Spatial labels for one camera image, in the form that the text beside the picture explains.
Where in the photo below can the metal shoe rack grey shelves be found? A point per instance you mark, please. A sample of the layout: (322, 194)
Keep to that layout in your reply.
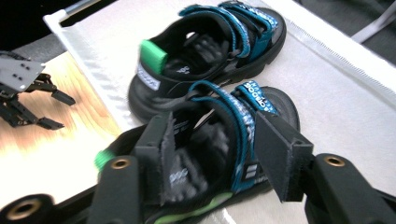
(336, 124)

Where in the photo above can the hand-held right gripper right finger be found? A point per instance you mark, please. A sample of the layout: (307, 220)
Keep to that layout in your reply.
(281, 146)

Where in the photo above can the black and blue child's sandal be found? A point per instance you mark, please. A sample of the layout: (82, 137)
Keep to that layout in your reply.
(211, 149)
(218, 46)

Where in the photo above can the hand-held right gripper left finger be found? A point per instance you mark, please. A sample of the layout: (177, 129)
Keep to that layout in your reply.
(149, 149)

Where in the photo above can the grey metal frame stand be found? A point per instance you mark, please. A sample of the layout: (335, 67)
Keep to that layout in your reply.
(376, 23)

